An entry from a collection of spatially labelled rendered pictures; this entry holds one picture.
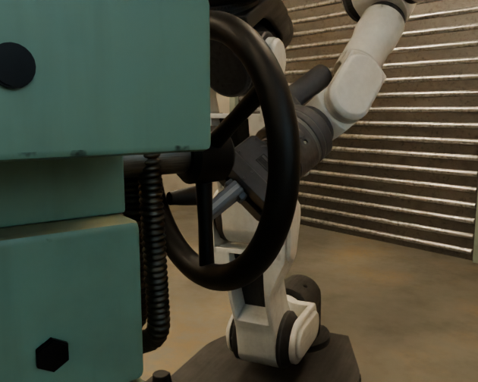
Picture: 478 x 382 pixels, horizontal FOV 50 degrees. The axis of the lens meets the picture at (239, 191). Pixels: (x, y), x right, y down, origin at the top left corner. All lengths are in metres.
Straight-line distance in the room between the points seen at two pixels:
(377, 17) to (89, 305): 0.70
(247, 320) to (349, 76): 0.72
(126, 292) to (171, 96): 0.12
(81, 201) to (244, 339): 1.07
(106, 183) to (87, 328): 0.08
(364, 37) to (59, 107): 0.70
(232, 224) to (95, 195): 0.88
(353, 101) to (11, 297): 0.57
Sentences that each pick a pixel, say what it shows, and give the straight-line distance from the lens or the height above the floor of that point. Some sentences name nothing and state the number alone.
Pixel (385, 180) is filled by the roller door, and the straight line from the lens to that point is 3.44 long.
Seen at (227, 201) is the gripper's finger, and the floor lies 0.74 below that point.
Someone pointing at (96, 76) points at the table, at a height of 0.87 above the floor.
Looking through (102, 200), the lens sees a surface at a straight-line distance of 0.29.
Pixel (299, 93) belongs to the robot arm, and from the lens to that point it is 0.75.
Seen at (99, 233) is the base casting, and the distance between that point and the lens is 0.27.
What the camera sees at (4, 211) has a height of 0.81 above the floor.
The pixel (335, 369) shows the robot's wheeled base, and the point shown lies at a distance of 1.48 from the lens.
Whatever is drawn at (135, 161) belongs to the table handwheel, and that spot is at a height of 0.81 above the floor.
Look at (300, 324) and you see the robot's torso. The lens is 1.34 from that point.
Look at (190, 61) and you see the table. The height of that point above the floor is 0.87.
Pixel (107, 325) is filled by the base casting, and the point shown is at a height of 0.75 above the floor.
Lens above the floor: 0.86
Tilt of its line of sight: 9 degrees down
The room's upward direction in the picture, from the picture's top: straight up
